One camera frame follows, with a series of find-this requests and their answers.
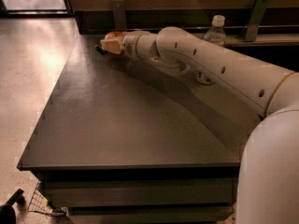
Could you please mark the black rxbar chocolate bar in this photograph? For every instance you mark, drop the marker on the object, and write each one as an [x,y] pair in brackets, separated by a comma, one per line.
[100,50]

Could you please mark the left metal bracket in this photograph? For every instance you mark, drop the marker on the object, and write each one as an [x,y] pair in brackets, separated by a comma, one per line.
[119,15]

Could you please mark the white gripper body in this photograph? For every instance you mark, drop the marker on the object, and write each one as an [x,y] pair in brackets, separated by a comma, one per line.
[129,45]

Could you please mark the black object on floor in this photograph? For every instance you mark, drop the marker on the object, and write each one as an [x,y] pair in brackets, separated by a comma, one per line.
[7,212]

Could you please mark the clear plastic water bottle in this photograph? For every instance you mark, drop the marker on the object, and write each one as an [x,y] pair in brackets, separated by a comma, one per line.
[217,36]

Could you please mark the metal bracket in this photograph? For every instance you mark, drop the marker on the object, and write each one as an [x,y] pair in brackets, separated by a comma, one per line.
[119,15]
[250,31]

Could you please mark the wire mesh basket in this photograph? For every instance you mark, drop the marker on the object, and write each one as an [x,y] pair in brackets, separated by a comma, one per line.
[40,205]

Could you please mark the right metal bracket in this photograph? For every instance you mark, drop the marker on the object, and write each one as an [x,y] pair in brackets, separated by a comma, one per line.
[250,31]

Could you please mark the red apple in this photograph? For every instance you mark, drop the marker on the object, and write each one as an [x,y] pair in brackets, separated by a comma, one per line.
[121,37]

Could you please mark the dark drawer cabinet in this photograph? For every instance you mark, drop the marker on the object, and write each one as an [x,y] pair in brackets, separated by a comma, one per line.
[120,142]

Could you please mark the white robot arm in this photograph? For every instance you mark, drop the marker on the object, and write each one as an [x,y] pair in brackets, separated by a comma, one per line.
[268,183]

